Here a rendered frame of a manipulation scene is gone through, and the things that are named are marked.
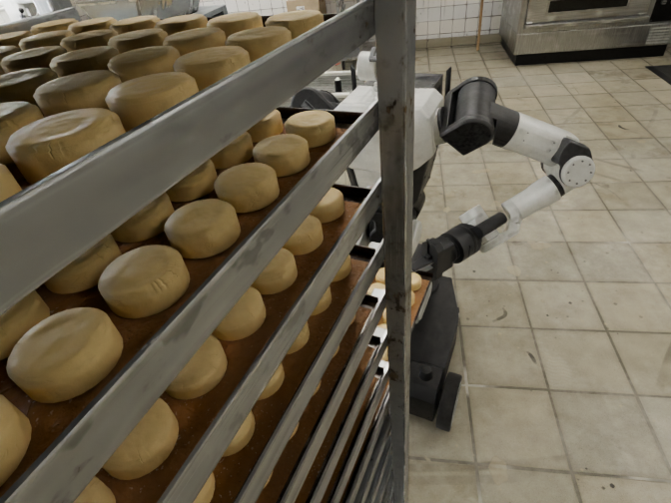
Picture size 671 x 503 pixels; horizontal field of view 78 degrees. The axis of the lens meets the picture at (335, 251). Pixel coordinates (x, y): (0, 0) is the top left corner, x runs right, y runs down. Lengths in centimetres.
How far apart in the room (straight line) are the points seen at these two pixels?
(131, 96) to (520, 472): 158
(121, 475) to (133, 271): 13
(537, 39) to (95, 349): 507
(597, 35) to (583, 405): 414
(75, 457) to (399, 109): 37
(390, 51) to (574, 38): 488
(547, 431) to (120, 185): 167
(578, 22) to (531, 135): 407
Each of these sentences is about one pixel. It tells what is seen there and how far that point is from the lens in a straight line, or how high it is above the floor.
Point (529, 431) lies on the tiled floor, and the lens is 174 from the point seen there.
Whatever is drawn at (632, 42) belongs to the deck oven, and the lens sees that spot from 549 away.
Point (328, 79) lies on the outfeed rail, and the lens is 213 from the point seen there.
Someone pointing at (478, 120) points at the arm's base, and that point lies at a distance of 104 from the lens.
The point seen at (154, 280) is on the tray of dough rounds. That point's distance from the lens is 26.
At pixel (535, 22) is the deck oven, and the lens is 512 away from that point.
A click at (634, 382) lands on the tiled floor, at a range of 199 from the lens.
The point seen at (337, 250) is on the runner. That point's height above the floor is 124.
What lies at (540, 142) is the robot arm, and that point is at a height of 101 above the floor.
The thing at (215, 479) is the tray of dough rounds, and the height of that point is 113.
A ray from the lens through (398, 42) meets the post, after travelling 42.
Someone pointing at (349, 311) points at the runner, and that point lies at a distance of 46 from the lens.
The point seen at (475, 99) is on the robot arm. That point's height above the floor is 111.
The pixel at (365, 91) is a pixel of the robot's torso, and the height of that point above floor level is 111.
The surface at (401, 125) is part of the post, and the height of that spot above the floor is 131.
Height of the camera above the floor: 149
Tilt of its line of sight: 39 degrees down
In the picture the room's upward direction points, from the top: 8 degrees counter-clockwise
